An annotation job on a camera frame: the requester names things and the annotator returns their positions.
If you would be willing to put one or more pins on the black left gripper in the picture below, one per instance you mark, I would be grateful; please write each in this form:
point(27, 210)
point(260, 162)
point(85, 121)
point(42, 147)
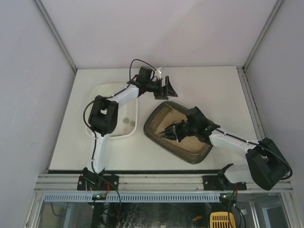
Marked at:
point(162, 88)

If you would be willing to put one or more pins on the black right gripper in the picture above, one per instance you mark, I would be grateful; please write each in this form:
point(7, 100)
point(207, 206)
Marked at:
point(178, 130)

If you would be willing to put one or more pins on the white plastic waste tray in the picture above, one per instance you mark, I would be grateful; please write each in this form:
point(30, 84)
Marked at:
point(129, 110)

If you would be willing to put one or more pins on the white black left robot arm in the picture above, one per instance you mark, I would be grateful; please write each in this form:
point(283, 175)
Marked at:
point(101, 114)

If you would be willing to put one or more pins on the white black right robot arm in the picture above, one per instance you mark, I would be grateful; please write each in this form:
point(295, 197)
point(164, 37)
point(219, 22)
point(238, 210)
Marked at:
point(265, 165)

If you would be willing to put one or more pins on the yellow slotted litter scoop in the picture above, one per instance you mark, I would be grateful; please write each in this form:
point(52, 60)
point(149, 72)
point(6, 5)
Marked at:
point(221, 219)

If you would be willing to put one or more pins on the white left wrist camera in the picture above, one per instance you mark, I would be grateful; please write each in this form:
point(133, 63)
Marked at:
point(160, 72)

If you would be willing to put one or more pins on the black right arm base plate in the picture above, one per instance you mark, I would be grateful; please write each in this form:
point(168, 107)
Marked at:
point(213, 182)

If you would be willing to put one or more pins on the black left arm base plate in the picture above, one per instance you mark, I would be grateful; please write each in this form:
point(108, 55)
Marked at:
point(107, 183)

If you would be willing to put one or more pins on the aluminium front frame rail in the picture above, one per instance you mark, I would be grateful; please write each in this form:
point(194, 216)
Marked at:
point(127, 183)

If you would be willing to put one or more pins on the grey slotted cable duct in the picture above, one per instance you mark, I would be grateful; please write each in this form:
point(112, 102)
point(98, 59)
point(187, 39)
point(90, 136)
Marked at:
point(136, 197)

